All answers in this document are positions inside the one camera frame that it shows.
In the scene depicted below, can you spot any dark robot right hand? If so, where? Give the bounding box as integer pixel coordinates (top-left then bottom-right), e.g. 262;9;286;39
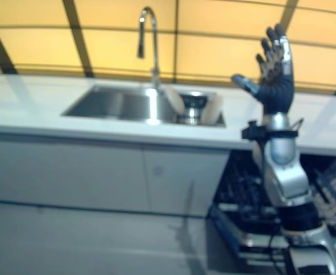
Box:
232;24;296;115

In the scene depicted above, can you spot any beige ceramic plate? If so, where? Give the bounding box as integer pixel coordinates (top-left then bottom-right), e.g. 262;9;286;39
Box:
201;94;224;125
163;85;186;116

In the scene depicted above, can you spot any black sink dish rack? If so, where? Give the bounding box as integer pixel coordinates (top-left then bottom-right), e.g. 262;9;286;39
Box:
181;91;209;125

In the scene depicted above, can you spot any chrome gooseneck kitchen faucet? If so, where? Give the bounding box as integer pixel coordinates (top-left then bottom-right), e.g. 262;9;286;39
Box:
136;7;162;88

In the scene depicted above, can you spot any narrow glossy white cabinet door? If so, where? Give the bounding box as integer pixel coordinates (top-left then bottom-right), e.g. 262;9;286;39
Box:
141;144;230;219

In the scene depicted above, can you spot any stainless steel kitchen sink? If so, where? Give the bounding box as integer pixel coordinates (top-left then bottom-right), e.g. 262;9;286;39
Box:
60;84;227;129

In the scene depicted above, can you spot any wide glossy white cabinet door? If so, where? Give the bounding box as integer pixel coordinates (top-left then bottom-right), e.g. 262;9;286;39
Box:
0;133;152;214

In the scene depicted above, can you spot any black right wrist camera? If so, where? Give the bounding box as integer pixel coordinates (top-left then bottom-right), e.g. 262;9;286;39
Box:
241;121;269;142

